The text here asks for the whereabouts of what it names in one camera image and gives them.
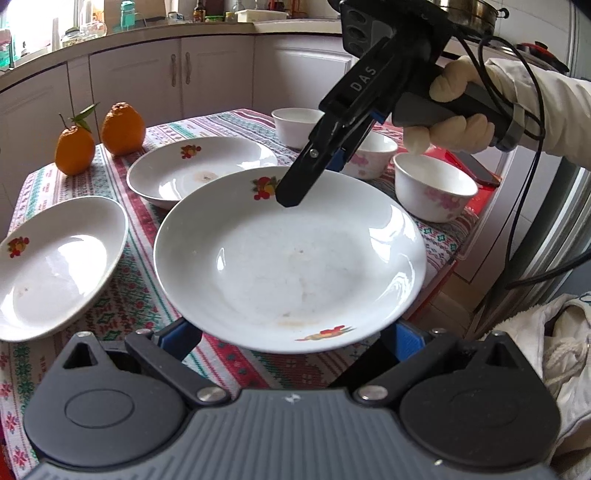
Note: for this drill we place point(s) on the white rectangular container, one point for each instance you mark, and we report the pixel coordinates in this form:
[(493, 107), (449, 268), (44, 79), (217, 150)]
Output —
[(261, 14)]

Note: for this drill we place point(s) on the steel cooking pot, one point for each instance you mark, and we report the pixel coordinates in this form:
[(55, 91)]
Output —
[(471, 11)]

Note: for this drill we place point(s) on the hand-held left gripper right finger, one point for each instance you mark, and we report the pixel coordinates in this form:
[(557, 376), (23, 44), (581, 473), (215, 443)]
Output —
[(406, 339)]

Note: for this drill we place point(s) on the person's right forearm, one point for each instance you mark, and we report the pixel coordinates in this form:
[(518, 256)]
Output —
[(554, 110)]

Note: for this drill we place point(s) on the person's right hand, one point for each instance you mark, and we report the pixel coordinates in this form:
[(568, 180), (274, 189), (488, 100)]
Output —
[(455, 131)]

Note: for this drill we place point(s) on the large white fruit-print plate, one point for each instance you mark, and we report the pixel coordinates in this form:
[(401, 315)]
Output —
[(286, 277)]

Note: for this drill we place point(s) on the red gift box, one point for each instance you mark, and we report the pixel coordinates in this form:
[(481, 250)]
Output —
[(482, 201)]

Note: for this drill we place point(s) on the clear glass bowl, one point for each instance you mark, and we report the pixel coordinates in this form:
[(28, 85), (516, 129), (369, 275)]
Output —
[(93, 30)]

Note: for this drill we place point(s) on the silver appliance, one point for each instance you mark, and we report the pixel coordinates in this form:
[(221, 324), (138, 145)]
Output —
[(558, 221)]

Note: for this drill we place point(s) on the white kitchen cabinets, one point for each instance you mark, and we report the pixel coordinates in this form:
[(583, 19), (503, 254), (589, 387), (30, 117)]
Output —
[(217, 74)]

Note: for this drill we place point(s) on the white ceramic bowl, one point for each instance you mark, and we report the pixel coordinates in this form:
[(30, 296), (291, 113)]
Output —
[(293, 127)]

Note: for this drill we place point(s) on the dark cookware with red trim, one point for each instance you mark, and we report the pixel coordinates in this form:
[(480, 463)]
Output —
[(542, 55)]

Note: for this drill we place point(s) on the orange with leafy stem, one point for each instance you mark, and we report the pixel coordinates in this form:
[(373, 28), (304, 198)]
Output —
[(73, 152)]

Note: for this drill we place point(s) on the red green patterned tablecloth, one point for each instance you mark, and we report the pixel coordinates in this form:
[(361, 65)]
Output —
[(129, 295)]

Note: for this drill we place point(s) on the dark sauce bottle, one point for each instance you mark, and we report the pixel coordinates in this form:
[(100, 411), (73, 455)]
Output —
[(199, 11)]

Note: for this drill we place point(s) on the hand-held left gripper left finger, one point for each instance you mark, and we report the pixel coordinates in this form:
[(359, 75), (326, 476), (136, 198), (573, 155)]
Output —
[(178, 339)]

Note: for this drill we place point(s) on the beige kitchen countertop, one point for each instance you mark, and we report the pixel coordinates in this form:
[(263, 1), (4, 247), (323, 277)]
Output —
[(138, 39)]

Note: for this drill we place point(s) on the dark smartphone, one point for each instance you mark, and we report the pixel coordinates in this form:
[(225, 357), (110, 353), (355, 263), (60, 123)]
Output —
[(475, 168)]

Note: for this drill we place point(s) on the green glass jar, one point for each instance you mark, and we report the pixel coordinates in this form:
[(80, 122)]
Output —
[(129, 16)]

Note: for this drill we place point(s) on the stained white fruit-print plate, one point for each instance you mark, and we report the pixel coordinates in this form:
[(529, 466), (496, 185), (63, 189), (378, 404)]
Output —
[(184, 180)]

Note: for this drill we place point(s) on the white fleece garment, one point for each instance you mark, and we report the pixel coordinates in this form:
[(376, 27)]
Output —
[(563, 369)]

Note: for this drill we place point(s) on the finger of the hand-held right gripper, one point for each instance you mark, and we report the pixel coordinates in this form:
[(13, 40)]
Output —
[(336, 161), (304, 170)]

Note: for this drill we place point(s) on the white bowl with pink flowers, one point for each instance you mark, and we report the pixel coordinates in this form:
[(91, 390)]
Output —
[(376, 154), (429, 184)]

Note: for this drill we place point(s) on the bumpy orange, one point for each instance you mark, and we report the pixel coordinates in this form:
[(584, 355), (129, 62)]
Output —
[(123, 131)]

